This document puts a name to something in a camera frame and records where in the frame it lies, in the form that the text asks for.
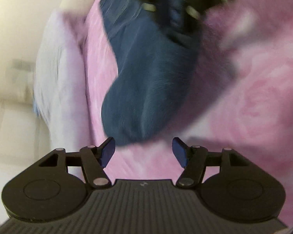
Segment white striped rolled duvet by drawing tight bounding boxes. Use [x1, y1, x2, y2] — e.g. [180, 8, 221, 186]
[34, 10, 91, 152]

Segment cream padded headboard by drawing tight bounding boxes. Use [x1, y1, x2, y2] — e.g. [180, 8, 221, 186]
[0, 0, 94, 224]

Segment blue denim jeans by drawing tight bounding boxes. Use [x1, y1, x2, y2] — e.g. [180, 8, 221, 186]
[100, 0, 201, 146]

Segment pink rose bedsheet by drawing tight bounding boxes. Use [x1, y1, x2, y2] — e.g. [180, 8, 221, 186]
[81, 0, 293, 229]

